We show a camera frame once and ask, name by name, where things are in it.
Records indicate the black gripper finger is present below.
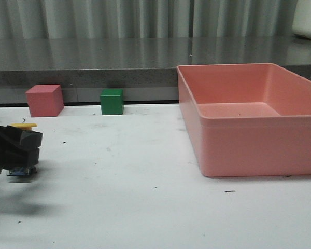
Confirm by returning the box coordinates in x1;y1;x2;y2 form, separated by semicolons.
0;126;43;151
0;146;39;174

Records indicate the green cube block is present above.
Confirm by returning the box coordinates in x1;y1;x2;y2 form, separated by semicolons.
100;89;124;115

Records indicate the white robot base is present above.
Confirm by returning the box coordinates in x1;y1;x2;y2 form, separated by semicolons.
292;0;311;39

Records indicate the pink cube block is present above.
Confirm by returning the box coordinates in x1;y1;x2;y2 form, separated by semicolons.
25;84;64;117

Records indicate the yellow push button switch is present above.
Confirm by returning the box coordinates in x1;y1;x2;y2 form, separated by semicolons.
7;123;37;176

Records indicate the pink plastic bin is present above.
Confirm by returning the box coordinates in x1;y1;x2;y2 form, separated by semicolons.
177;63;311;177

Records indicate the grey curtain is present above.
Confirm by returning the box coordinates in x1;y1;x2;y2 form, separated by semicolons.
0;1;297;39

